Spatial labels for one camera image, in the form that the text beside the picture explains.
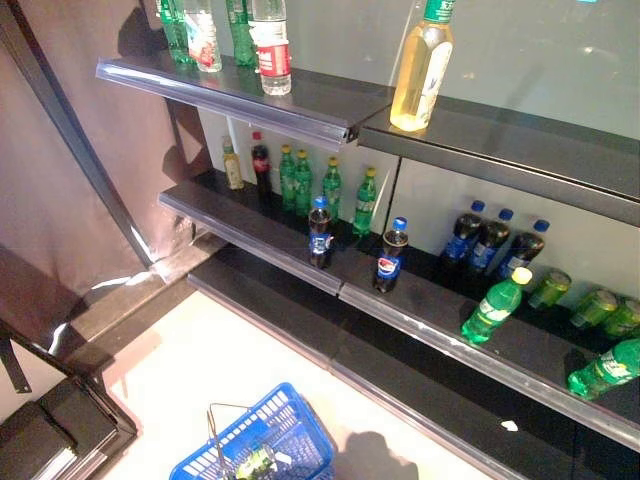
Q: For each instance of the blue plastic shopping basket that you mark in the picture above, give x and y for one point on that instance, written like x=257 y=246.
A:
x=295 y=415

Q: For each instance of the green Sprite bottle yellow cap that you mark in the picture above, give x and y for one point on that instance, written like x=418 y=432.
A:
x=287 y=182
x=331 y=190
x=605 y=372
x=365 y=205
x=492 y=310
x=303 y=187

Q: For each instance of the Coca-Cola bottle red cap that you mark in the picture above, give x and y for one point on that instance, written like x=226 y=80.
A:
x=262 y=170

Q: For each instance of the row of green sprite bottles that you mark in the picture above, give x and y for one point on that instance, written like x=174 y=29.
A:
x=316 y=146

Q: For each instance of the small yellow tea bottle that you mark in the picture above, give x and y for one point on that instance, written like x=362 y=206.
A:
x=233 y=172

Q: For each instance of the black base shelf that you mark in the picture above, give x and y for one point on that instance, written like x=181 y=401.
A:
x=400 y=380

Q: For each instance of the clear water bottle red label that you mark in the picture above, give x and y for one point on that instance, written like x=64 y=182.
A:
x=205 y=45
x=272 y=60

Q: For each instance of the large yellow tea bottle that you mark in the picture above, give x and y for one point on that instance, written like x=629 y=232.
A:
x=417 y=80

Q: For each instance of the green soda bottle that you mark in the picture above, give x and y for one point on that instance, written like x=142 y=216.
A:
x=177 y=35
x=242 y=40

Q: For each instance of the white shelf back panel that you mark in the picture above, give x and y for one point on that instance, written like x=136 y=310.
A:
x=575 y=240

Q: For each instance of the small white paper scrap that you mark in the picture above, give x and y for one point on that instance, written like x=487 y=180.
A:
x=510 y=426

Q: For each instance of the black shelf board clear rail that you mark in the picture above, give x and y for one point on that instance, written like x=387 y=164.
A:
x=500 y=150
x=320 y=105
x=435 y=310
x=240 y=225

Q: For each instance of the grey partition base rail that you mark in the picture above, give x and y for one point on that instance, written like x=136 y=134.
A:
x=130 y=310

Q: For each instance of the black metal frame post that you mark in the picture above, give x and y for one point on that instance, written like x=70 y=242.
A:
x=86 y=131

